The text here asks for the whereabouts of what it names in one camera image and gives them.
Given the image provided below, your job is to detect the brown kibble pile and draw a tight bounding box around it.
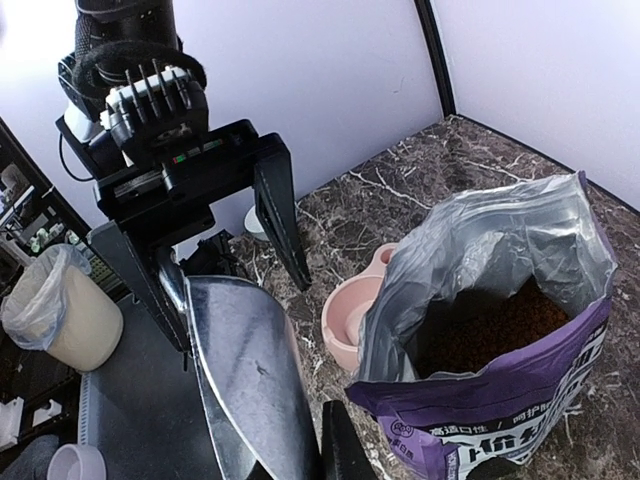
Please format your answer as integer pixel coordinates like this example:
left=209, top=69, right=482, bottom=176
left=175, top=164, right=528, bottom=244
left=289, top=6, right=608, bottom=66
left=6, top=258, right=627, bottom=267
left=414, top=278, right=570, bottom=379

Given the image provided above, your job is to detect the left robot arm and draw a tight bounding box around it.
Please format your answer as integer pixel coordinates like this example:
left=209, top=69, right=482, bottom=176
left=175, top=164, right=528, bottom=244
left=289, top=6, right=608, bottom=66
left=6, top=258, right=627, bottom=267
left=56, top=1, right=311, bottom=352

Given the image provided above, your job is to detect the black left frame post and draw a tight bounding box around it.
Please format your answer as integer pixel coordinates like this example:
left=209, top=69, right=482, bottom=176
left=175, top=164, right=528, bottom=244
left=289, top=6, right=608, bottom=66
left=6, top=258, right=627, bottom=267
left=414, top=0, right=457, bottom=117

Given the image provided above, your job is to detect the grey slotted cable duct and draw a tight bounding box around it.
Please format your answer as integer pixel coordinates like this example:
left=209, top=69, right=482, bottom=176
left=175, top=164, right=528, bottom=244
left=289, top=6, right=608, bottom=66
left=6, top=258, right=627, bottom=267
left=77, top=373, right=91, bottom=445

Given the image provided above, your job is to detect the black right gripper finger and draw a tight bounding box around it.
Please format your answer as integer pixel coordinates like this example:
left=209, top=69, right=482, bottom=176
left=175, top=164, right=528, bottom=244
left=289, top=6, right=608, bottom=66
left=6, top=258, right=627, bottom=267
left=321, top=400, right=377, bottom=480

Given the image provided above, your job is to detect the white lined trash bin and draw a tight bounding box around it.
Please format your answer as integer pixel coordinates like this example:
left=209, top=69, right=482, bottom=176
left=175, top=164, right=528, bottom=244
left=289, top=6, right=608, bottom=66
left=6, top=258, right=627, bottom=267
left=1, top=244, right=124, bottom=372

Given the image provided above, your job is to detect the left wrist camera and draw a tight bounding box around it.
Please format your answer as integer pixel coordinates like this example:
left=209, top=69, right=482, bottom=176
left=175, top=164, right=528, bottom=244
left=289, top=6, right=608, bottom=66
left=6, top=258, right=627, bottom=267
left=57, top=41, right=211, bottom=171

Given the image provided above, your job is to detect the pink double pet bowl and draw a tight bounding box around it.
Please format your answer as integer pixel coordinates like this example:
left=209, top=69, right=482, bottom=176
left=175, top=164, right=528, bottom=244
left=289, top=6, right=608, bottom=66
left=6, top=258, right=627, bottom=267
left=321, top=243, right=397, bottom=373

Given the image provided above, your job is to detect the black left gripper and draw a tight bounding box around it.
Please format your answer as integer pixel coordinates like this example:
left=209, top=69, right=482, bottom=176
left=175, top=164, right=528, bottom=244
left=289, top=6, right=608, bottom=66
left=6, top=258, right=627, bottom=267
left=87, top=120, right=312, bottom=352

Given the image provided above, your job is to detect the purple white pet food bag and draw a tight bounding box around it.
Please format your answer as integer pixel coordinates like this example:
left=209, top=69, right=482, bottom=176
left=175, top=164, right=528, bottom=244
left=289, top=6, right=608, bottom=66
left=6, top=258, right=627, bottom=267
left=346, top=172, right=617, bottom=479

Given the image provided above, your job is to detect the silver metal scoop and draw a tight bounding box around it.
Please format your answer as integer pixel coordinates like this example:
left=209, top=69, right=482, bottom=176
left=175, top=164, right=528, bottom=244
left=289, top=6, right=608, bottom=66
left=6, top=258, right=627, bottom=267
left=156, top=247, right=322, bottom=479

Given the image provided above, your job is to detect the white grey ceramic bowl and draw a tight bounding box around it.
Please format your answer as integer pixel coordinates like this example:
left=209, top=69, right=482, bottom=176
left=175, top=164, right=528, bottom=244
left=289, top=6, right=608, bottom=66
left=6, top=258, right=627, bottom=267
left=244, top=206, right=269, bottom=242

